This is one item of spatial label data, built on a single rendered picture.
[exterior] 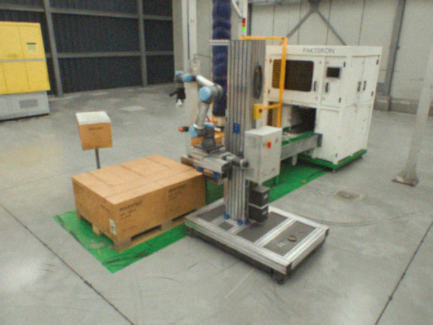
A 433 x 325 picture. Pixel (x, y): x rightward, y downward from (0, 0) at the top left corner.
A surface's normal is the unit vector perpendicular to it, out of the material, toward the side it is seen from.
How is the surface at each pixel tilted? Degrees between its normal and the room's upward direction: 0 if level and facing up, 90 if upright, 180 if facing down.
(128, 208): 90
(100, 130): 90
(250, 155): 90
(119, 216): 90
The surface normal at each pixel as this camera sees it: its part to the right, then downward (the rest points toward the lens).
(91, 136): 0.41, 0.31
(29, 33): 0.75, 0.23
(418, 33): -0.67, 0.25
